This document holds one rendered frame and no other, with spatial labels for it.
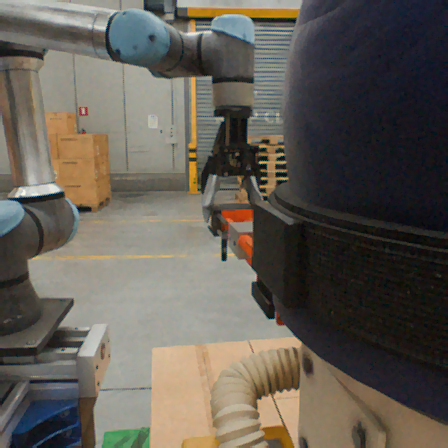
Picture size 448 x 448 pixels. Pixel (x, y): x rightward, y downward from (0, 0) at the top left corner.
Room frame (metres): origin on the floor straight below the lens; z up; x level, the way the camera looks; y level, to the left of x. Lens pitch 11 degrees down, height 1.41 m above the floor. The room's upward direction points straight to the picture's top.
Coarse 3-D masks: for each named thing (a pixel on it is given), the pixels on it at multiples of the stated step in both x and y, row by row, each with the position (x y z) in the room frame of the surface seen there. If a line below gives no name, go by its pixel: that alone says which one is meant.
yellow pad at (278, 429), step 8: (272, 432) 0.34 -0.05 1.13; (280, 432) 0.34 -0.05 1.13; (184, 440) 0.33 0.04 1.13; (192, 440) 0.33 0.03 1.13; (200, 440) 0.33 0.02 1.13; (208, 440) 0.33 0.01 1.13; (216, 440) 0.33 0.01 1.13; (264, 440) 0.33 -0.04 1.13; (272, 440) 0.32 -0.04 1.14; (280, 440) 0.33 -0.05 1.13; (288, 440) 0.33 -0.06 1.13
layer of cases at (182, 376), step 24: (168, 360) 1.45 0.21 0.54; (192, 360) 1.45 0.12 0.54; (216, 360) 1.45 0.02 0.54; (168, 384) 1.29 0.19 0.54; (192, 384) 1.29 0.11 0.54; (168, 408) 1.16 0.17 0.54; (192, 408) 1.16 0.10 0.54; (264, 408) 1.16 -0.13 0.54; (288, 408) 1.16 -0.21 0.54; (168, 432) 1.06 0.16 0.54; (192, 432) 1.06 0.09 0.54; (288, 432) 1.06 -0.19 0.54
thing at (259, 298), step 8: (256, 288) 0.44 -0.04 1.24; (264, 288) 0.44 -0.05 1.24; (256, 296) 0.44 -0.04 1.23; (264, 296) 0.41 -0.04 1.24; (272, 296) 0.41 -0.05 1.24; (264, 304) 0.41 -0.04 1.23; (272, 304) 0.40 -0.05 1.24; (264, 312) 0.41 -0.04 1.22; (272, 312) 0.40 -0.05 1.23; (280, 320) 0.39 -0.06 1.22
